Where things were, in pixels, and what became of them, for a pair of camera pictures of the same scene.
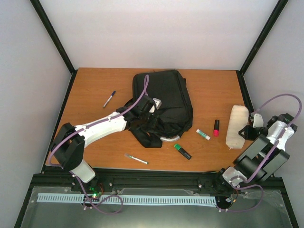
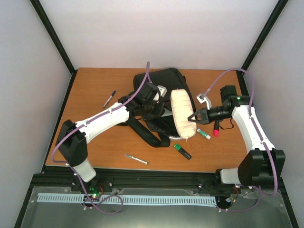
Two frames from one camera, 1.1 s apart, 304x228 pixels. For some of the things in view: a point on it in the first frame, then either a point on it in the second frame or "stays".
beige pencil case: [239, 118] to [182, 108]
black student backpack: [175, 117] stays
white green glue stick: [203, 134] stays
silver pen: [138, 159] stays
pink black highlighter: [216, 128] stays
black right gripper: [248, 130] to [204, 117]
